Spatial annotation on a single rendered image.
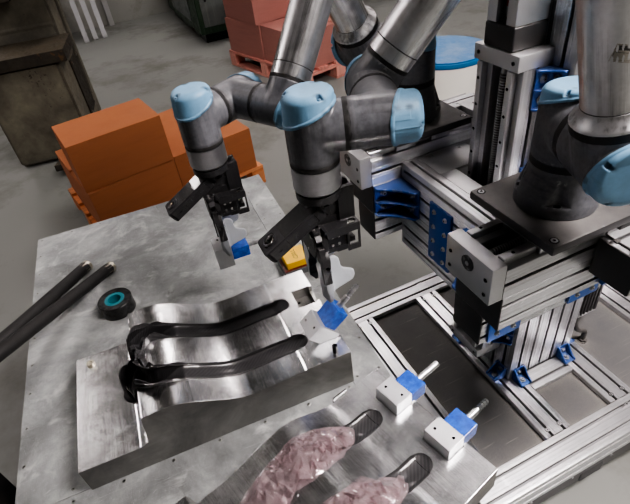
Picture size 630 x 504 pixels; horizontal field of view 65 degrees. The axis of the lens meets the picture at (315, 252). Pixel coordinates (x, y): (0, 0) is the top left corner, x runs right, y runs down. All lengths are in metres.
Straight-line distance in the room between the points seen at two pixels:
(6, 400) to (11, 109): 2.30
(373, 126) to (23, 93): 3.58
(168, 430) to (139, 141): 2.04
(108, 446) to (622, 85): 0.95
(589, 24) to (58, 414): 1.11
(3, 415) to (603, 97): 2.28
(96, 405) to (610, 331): 1.63
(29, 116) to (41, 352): 3.02
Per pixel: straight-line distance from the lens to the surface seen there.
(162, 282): 1.32
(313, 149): 0.69
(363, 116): 0.69
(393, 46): 0.79
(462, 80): 3.04
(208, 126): 0.95
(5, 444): 2.33
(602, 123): 0.79
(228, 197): 1.03
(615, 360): 1.92
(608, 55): 0.75
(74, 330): 1.31
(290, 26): 0.95
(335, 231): 0.78
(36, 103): 4.13
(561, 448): 1.65
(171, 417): 0.90
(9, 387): 2.53
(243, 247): 1.12
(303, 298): 1.07
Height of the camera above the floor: 1.61
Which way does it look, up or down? 39 degrees down
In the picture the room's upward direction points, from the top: 8 degrees counter-clockwise
